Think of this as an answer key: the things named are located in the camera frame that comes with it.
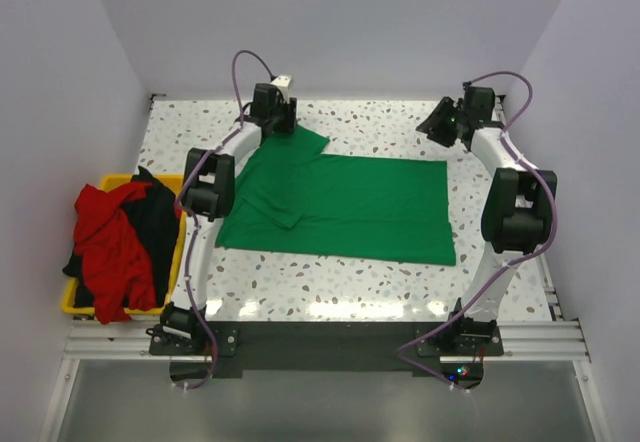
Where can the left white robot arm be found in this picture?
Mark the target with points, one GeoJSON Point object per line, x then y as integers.
{"type": "Point", "coordinates": [208, 196]}

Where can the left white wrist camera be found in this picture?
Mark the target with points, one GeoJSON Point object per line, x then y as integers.
{"type": "Point", "coordinates": [283, 83]}

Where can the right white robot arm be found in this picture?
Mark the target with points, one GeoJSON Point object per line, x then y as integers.
{"type": "Point", "coordinates": [519, 219]}

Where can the green t shirt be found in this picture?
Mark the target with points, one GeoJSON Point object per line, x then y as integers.
{"type": "Point", "coordinates": [292, 197]}

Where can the red t shirt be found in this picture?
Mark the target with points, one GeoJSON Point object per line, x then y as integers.
{"type": "Point", "coordinates": [115, 265]}

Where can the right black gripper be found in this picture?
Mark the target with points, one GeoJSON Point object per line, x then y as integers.
{"type": "Point", "coordinates": [433, 125]}

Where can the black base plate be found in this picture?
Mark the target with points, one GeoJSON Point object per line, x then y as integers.
{"type": "Point", "coordinates": [231, 349]}

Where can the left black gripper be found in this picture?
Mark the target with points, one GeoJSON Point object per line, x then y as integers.
{"type": "Point", "coordinates": [290, 123]}

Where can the yellow plastic bin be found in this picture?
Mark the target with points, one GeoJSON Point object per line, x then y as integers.
{"type": "Point", "coordinates": [175, 187]}

